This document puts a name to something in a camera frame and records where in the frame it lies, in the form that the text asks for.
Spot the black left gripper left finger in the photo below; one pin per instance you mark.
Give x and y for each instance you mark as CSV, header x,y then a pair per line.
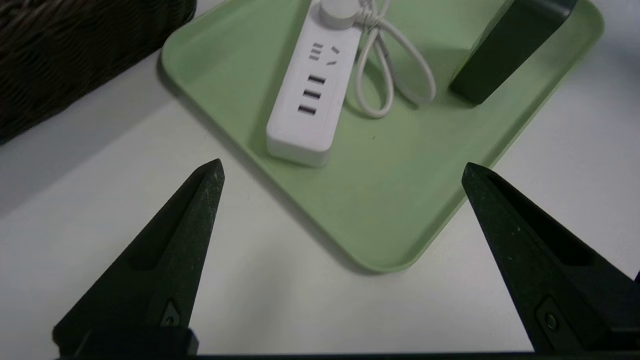
x,y
165,270

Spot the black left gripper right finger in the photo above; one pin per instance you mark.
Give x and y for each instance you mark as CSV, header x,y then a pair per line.
x,y
540,260

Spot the black pump bottle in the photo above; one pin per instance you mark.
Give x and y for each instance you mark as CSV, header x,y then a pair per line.
x,y
505,55

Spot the dark brown wicker basket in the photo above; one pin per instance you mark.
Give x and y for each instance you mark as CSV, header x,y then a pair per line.
x,y
75,50

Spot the light green plastic tray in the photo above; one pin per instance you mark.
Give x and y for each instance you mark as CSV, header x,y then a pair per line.
x,y
390,190

